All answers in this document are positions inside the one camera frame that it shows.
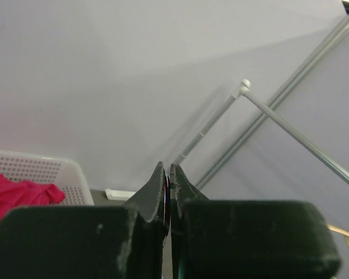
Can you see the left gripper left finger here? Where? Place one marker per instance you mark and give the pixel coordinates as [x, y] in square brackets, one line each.
[124, 241]

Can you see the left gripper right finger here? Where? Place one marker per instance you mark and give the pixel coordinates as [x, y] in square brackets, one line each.
[247, 239]

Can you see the pink t shirt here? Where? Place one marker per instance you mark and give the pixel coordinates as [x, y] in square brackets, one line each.
[27, 193]

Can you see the white plastic basket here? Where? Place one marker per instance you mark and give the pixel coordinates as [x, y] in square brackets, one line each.
[66, 174]

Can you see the grey clothes rack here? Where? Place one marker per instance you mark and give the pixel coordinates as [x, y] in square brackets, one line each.
[267, 111]

